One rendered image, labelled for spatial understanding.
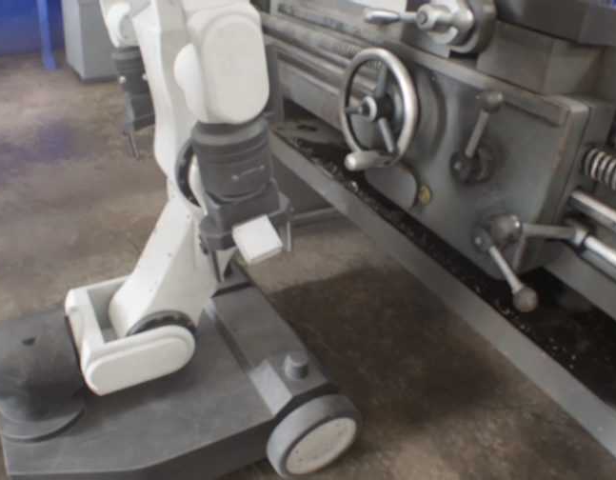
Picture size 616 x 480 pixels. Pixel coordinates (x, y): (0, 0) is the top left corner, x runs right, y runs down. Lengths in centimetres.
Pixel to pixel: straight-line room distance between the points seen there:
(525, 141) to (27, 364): 85
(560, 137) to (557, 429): 84
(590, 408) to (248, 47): 65
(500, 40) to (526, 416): 93
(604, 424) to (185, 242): 70
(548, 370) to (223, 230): 52
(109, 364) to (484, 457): 83
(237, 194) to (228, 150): 7
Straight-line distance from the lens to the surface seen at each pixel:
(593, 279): 91
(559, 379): 79
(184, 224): 83
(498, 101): 67
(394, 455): 115
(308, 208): 182
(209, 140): 54
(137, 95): 97
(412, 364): 134
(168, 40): 68
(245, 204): 59
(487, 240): 74
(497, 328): 83
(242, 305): 114
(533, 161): 73
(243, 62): 49
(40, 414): 97
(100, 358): 87
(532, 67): 71
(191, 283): 88
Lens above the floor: 94
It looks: 33 degrees down
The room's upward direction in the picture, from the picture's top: 6 degrees clockwise
